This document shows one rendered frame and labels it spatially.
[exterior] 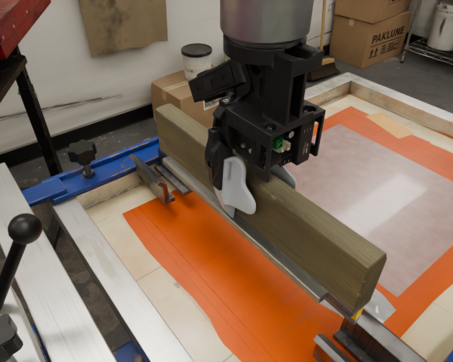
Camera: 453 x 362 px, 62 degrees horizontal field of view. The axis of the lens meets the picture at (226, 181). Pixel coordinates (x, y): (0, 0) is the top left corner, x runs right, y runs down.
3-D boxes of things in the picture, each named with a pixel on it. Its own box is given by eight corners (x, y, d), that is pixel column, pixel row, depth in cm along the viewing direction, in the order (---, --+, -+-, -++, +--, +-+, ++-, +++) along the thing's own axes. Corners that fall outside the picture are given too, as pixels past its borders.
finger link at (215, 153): (208, 195, 40) (218, 118, 36) (200, 187, 41) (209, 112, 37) (242, 183, 43) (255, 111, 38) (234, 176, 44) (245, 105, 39)
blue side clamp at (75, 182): (195, 150, 81) (193, 121, 76) (208, 161, 78) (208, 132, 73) (52, 211, 66) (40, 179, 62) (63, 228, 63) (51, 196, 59)
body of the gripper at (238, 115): (263, 190, 35) (273, 64, 28) (208, 149, 40) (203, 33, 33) (318, 159, 39) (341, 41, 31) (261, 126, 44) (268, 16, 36)
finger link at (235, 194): (239, 248, 41) (253, 177, 36) (206, 217, 45) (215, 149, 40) (259, 238, 43) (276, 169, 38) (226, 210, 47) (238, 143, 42)
